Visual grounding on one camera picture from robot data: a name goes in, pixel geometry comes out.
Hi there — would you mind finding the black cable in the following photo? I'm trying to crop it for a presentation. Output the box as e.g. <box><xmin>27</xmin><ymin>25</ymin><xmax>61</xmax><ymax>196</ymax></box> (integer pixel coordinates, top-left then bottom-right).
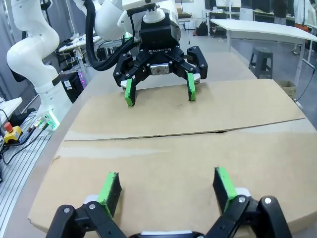
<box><xmin>0</xmin><ymin>123</ymin><xmax>52</xmax><ymax>166</ymax></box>

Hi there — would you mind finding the aluminium frame base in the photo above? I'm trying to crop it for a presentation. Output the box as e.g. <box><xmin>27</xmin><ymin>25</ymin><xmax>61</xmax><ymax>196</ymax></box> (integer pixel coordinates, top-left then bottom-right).
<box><xmin>0</xmin><ymin>109</ymin><xmax>62</xmax><ymax>238</ymax></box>

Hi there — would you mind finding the white table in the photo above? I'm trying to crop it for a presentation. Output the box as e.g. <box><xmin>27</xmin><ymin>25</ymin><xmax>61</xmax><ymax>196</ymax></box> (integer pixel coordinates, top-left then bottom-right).
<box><xmin>210</xmin><ymin>18</ymin><xmax>317</xmax><ymax>75</ymax></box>

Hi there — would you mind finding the brown cardboard box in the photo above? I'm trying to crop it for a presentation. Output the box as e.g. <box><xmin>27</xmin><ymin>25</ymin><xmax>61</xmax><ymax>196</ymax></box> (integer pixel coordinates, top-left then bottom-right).
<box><xmin>27</xmin><ymin>78</ymin><xmax>317</xmax><ymax>236</ymax></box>

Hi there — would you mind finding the grey plastic stool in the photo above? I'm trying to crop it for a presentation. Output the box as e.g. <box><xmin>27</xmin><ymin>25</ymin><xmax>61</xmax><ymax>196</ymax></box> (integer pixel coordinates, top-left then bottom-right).
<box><xmin>248</xmin><ymin>46</ymin><xmax>274</xmax><ymax>80</ymax></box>

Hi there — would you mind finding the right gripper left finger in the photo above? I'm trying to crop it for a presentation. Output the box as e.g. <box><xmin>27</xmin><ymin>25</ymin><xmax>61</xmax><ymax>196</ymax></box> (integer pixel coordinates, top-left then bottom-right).
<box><xmin>47</xmin><ymin>172</ymin><xmax>129</xmax><ymax>238</ymax></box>

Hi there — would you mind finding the person in dark clothes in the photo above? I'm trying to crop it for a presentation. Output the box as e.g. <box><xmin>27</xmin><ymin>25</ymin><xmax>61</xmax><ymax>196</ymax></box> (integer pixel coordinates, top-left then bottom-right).
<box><xmin>271</xmin><ymin>0</ymin><xmax>288</xmax><ymax>25</ymax></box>

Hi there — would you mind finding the cluttered equipment desk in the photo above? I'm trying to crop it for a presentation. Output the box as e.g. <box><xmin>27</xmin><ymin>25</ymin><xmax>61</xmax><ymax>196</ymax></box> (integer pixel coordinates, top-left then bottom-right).
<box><xmin>57</xmin><ymin>31</ymin><xmax>106</xmax><ymax>75</ymax></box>

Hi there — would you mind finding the small cardboard box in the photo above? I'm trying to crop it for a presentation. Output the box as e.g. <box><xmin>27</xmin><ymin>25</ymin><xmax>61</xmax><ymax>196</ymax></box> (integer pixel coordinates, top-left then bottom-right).
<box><xmin>275</xmin><ymin>79</ymin><xmax>298</xmax><ymax>100</ymax></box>

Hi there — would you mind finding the black backpack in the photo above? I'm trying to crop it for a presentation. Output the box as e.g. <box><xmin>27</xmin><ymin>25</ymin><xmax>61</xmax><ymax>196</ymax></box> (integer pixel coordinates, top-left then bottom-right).
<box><xmin>195</xmin><ymin>21</ymin><xmax>209</xmax><ymax>37</ymax></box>

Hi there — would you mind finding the person in white coat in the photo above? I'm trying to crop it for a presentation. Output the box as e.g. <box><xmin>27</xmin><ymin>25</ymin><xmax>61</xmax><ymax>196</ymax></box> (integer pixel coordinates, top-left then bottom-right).
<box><xmin>293</xmin><ymin>0</ymin><xmax>313</xmax><ymax>28</ymax></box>

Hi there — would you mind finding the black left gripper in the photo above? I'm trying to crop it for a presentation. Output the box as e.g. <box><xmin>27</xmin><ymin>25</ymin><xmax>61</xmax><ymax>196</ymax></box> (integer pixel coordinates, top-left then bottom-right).
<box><xmin>113</xmin><ymin>12</ymin><xmax>209</xmax><ymax>108</ymax></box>

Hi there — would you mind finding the black corrugated cable hose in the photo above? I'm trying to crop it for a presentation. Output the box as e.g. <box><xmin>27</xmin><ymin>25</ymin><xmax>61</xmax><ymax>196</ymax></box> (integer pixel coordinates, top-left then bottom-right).
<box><xmin>85</xmin><ymin>0</ymin><xmax>136</xmax><ymax>72</ymax></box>

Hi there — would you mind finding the black computer tower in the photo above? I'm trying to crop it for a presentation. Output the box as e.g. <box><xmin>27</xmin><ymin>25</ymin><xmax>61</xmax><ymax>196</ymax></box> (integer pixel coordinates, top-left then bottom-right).
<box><xmin>59</xmin><ymin>71</ymin><xmax>84</xmax><ymax>104</ymax></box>

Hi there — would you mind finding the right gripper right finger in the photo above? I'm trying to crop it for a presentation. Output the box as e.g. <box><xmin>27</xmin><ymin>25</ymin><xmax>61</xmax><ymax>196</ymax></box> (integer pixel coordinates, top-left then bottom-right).
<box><xmin>205</xmin><ymin>166</ymin><xmax>293</xmax><ymax>238</ymax></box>

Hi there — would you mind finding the yellow emergency stop button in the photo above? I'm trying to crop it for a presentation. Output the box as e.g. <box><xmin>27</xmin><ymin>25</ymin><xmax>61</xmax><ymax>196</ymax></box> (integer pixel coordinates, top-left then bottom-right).
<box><xmin>3</xmin><ymin>121</ymin><xmax>22</xmax><ymax>144</ymax></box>

